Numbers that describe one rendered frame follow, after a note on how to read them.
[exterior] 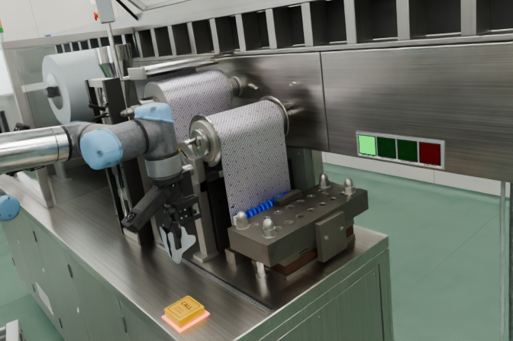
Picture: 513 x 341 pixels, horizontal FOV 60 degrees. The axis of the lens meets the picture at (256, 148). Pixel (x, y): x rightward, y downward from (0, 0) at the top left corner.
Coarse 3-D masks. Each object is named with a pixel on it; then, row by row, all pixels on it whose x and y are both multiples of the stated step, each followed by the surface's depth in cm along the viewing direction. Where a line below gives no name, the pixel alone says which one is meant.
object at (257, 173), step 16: (256, 144) 126; (272, 144) 130; (224, 160) 119; (240, 160) 123; (256, 160) 127; (272, 160) 131; (224, 176) 120; (240, 176) 123; (256, 176) 127; (272, 176) 131; (288, 176) 136; (240, 192) 124; (256, 192) 128; (272, 192) 132; (240, 208) 125
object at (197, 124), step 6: (282, 120) 132; (192, 126) 122; (198, 126) 120; (204, 126) 118; (210, 132) 117; (210, 138) 117; (210, 144) 118; (210, 150) 119; (216, 150) 118; (204, 156) 122; (210, 156) 120
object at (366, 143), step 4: (360, 136) 121; (364, 136) 120; (360, 140) 121; (364, 140) 120; (368, 140) 119; (372, 140) 118; (360, 144) 122; (364, 144) 121; (368, 144) 120; (372, 144) 119; (360, 148) 122; (364, 148) 121; (368, 148) 120; (372, 148) 119; (360, 152) 123; (364, 152) 122; (368, 152) 120; (372, 152) 120
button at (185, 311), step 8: (176, 304) 106; (184, 304) 105; (192, 304) 105; (200, 304) 104; (168, 312) 103; (176, 312) 103; (184, 312) 102; (192, 312) 102; (200, 312) 103; (176, 320) 101; (184, 320) 101; (192, 320) 102
